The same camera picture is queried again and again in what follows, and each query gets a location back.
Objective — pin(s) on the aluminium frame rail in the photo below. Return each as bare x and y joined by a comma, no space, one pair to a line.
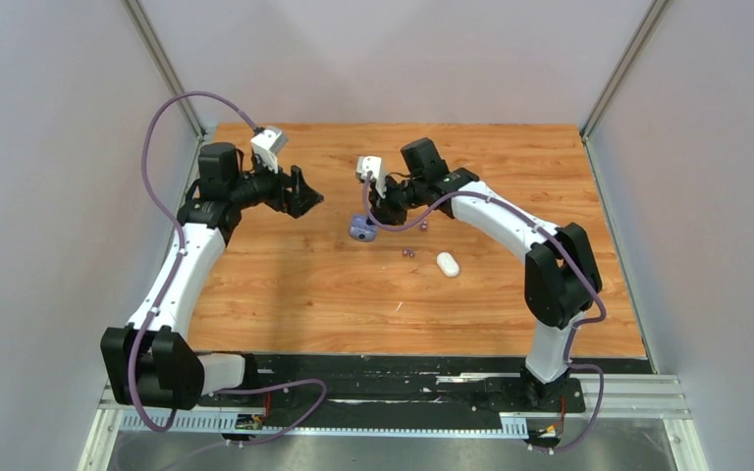
631,422

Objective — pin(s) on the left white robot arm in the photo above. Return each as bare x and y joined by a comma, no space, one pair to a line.
149,361

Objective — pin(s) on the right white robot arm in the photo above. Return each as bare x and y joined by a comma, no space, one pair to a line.
561,277

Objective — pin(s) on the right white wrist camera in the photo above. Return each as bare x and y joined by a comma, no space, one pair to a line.
371,169

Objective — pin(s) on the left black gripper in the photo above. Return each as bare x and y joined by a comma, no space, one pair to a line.
297,200

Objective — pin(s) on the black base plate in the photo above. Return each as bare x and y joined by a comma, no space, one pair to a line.
400,391

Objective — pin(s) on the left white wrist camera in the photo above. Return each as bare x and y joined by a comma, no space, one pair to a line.
266,144

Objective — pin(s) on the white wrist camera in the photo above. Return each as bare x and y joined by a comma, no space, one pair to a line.
371,169
266,144

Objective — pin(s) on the white earbud charging case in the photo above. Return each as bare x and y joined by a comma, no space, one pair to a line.
447,264

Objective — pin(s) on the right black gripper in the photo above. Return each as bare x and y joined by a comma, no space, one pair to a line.
382,209

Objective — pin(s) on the purple earbud charging case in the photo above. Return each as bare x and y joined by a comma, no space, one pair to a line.
362,229

